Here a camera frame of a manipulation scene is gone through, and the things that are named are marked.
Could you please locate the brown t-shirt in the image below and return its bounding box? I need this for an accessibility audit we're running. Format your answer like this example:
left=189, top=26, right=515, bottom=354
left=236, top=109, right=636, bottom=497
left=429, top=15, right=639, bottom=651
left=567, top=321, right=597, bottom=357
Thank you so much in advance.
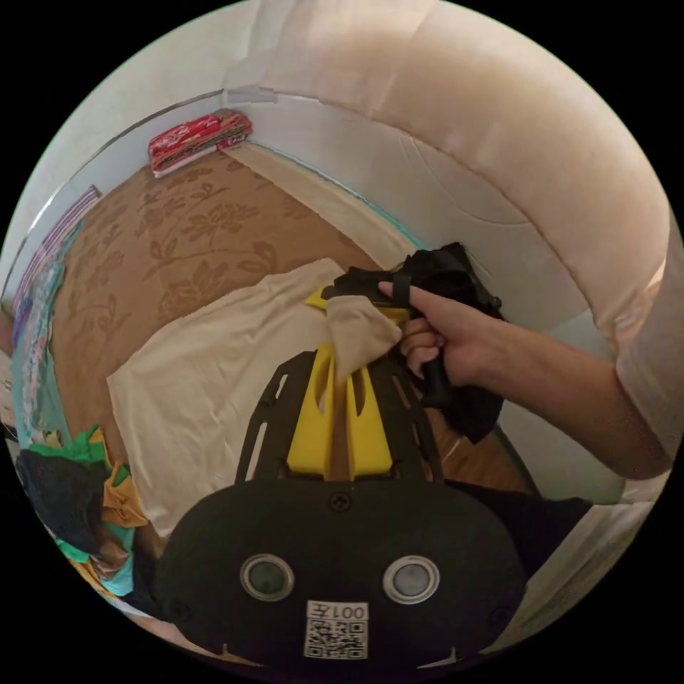
left=106, top=258, right=403, bottom=539

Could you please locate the folded red floral quilt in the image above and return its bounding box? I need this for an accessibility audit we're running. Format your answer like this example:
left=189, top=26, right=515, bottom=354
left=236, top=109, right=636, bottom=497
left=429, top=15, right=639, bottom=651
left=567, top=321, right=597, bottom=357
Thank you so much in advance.
left=147, top=108, right=254, bottom=179

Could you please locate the pile of clothes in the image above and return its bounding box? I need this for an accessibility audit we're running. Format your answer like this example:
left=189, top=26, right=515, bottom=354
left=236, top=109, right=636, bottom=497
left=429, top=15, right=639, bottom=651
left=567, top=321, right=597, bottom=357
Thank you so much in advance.
left=14, top=423, right=152, bottom=601

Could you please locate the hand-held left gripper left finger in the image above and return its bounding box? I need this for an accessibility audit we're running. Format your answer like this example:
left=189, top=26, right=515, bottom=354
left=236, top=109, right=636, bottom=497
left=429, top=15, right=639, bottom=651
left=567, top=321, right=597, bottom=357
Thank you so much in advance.
left=287, top=343, right=336, bottom=477

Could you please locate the person's right forearm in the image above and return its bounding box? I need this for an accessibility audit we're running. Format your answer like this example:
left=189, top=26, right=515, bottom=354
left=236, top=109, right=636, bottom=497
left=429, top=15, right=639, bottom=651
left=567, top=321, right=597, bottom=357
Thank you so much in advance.
left=497, top=319, right=675, bottom=482

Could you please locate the person's right hand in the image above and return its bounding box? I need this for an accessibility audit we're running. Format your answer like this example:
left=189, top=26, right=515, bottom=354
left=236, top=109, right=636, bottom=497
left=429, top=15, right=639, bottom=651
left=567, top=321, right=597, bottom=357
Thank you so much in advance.
left=378, top=282, right=515, bottom=388

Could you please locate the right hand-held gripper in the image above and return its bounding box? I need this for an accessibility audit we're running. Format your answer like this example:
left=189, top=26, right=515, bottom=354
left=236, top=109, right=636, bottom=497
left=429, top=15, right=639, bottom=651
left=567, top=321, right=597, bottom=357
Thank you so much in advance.
left=304, top=242, right=504, bottom=410

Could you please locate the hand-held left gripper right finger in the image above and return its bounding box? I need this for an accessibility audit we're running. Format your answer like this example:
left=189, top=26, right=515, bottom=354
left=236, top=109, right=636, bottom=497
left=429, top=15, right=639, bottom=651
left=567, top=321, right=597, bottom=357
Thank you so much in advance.
left=346, top=363, right=395, bottom=476

